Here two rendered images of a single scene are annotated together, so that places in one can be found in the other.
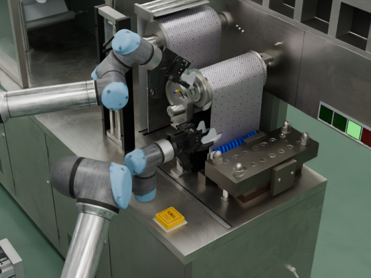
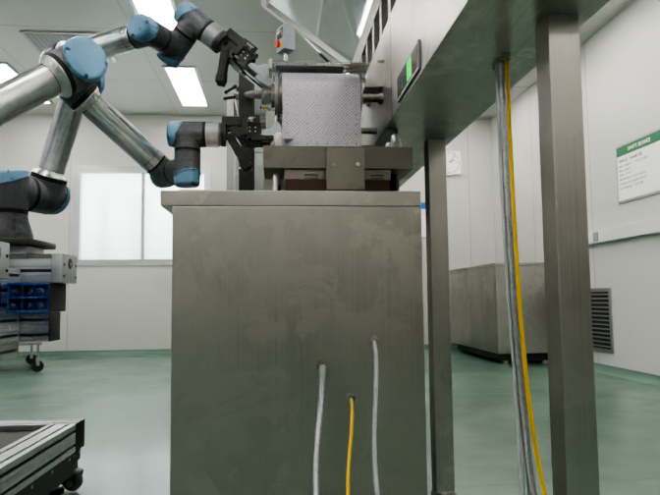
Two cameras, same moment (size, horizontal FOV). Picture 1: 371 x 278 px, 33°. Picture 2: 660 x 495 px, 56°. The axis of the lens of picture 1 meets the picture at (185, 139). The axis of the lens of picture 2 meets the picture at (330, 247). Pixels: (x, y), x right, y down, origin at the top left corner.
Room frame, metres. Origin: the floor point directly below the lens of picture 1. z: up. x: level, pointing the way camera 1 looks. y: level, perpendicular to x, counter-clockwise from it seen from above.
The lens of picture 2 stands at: (0.36, -1.20, 0.63)
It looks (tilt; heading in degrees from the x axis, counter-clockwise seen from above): 5 degrees up; 33
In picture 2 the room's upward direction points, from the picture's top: 1 degrees counter-clockwise
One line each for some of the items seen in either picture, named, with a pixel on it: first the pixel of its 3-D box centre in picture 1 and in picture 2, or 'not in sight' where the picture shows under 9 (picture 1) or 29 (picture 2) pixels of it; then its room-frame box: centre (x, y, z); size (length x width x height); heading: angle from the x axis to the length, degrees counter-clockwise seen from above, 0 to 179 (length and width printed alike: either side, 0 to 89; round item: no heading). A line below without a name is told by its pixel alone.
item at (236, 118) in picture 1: (236, 120); (321, 136); (1.89, -0.18, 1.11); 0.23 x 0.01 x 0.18; 128
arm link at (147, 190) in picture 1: (139, 182); (185, 169); (1.65, 0.15, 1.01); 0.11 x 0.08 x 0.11; 74
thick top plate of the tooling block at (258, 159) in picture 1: (263, 158); (336, 163); (1.81, -0.28, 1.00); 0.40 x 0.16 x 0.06; 128
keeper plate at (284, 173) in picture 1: (283, 177); (345, 169); (1.75, -0.34, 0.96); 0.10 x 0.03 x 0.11; 128
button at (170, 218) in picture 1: (169, 218); not in sight; (1.58, 0.05, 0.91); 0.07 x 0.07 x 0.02; 38
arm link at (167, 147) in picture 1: (163, 150); (214, 135); (1.69, 0.07, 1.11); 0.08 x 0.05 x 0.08; 38
